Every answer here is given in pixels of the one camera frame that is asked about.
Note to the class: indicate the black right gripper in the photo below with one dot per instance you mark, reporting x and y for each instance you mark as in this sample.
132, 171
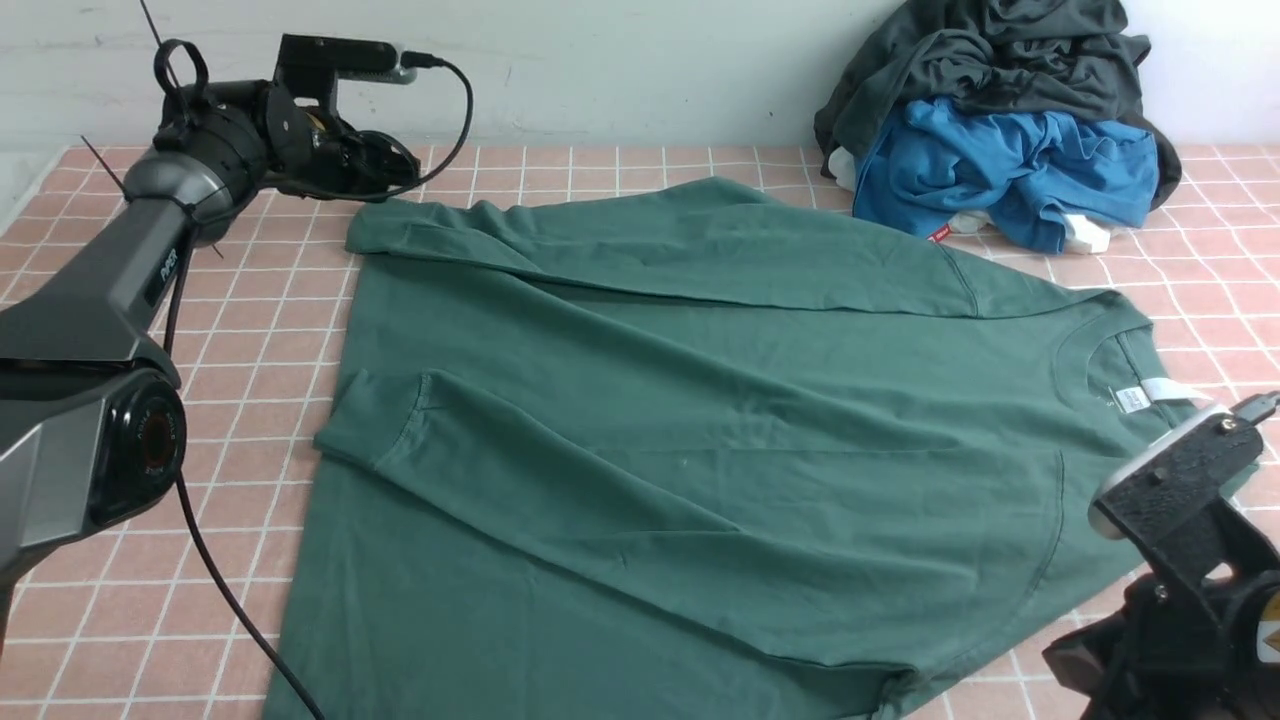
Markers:
1135, 663

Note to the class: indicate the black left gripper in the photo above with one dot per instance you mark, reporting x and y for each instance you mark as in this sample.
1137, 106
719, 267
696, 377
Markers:
314, 153

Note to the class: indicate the green long sleeve shirt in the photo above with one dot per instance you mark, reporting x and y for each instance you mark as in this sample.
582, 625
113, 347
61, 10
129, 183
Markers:
700, 454

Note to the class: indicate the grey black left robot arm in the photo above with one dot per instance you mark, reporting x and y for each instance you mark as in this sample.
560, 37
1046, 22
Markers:
93, 429

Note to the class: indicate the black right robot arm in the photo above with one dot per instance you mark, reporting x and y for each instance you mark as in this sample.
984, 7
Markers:
1235, 663

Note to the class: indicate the blue crumpled garment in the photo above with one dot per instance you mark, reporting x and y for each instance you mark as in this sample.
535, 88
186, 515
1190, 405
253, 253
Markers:
1026, 170

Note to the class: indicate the dark grey crumpled garment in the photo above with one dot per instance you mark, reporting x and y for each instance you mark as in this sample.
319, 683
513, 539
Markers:
989, 57

